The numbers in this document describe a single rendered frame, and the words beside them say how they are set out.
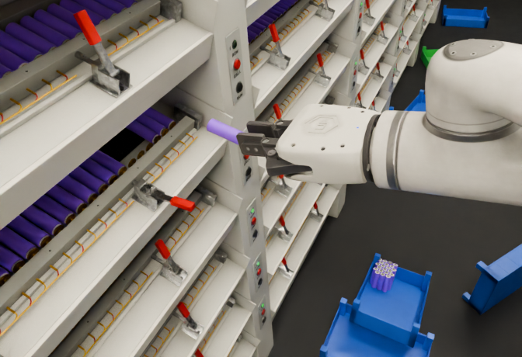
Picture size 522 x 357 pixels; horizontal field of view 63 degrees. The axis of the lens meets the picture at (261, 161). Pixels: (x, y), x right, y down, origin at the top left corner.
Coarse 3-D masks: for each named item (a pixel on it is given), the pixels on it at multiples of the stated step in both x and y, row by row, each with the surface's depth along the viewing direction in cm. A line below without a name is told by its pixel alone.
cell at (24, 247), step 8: (0, 232) 52; (8, 232) 52; (0, 240) 52; (8, 240) 52; (16, 240) 52; (24, 240) 52; (16, 248) 52; (24, 248) 52; (32, 248) 52; (24, 256) 52
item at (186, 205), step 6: (150, 192) 60; (156, 192) 60; (156, 198) 60; (162, 198) 59; (168, 198) 59; (174, 198) 59; (180, 198) 59; (174, 204) 59; (180, 204) 58; (186, 204) 58; (192, 204) 58
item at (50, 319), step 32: (192, 96) 71; (128, 160) 66; (192, 160) 69; (64, 224) 57; (128, 224) 59; (160, 224) 64; (96, 256) 55; (128, 256) 58; (64, 288) 52; (96, 288) 53; (32, 320) 49; (64, 320) 50; (0, 352) 46; (32, 352) 46
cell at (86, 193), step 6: (66, 180) 59; (72, 180) 59; (66, 186) 59; (72, 186) 59; (78, 186) 59; (84, 186) 59; (72, 192) 59; (78, 192) 58; (84, 192) 58; (90, 192) 58; (84, 198) 58
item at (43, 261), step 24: (192, 120) 71; (168, 144) 66; (144, 168) 63; (120, 192) 59; (96, 216) 56; (72, 240) 54; (48, 264) 51; (0, 288) 48; (24, 288) 49; (0, 312) 47; (24, 312) 48; (0, 336) 46
